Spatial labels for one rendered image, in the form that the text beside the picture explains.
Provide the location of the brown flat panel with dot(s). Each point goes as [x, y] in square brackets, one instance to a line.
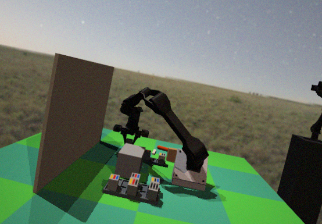
[74, 116]

